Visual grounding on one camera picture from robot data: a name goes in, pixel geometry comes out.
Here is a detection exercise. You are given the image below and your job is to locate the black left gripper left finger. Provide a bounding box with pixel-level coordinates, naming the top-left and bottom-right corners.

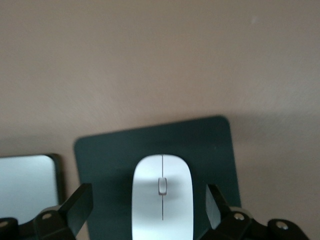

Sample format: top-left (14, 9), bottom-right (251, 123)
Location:
top-left (0, 183), bottom-right (94, 240)

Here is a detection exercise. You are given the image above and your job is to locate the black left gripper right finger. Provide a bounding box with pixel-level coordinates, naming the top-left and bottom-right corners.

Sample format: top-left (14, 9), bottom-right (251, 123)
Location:
top-left (201, 184), bottom-right (312, 240)

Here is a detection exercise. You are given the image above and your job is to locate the white computer mouse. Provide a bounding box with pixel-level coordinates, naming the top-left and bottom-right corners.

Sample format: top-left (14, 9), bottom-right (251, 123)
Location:
top-left (131, 153), bottom-right (194, 240)

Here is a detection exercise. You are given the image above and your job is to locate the black mouse pad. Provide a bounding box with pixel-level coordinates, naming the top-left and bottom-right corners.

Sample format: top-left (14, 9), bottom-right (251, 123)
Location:
top-left (73, 114), bottom-right (242, 240)

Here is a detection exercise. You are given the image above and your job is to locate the silver laptop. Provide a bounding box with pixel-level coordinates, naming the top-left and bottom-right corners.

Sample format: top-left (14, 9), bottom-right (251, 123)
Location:
top-left (0, 153), bottom-right (62, 222)

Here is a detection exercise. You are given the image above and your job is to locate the brown table cover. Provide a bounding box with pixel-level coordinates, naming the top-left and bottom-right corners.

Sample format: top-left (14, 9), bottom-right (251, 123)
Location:
top-left (0, 0), bottom-right (320, 240)

